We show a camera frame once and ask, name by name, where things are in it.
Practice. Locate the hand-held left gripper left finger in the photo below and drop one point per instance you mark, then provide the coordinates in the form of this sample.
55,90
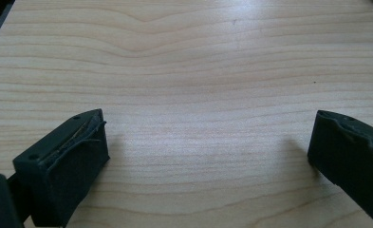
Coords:
67,164

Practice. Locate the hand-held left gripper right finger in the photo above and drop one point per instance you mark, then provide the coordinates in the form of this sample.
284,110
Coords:
351,152

